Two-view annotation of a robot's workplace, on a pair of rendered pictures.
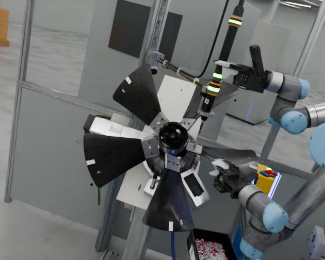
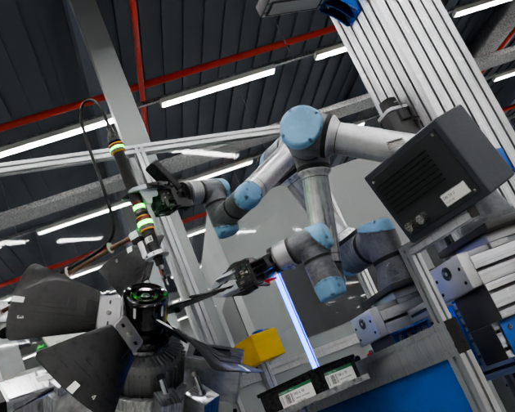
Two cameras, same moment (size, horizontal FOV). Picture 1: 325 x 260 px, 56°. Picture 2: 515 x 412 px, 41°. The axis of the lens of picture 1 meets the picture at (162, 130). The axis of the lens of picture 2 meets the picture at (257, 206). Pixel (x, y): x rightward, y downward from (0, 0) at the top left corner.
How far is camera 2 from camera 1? 1.25 m
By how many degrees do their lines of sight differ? 54
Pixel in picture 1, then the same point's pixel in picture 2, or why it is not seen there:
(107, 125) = (29, 380)
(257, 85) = (183, 199)
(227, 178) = (248, 262)
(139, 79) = (34, 285)
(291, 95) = (219, 193)
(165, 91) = not seen: hidden behind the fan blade
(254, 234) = (321, 264)
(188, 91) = not seen: hidden behind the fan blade
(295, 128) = (254, 194)
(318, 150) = (296, 136)
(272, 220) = (320, 228)
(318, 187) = (320, 199)
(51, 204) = not seen: outside the picture
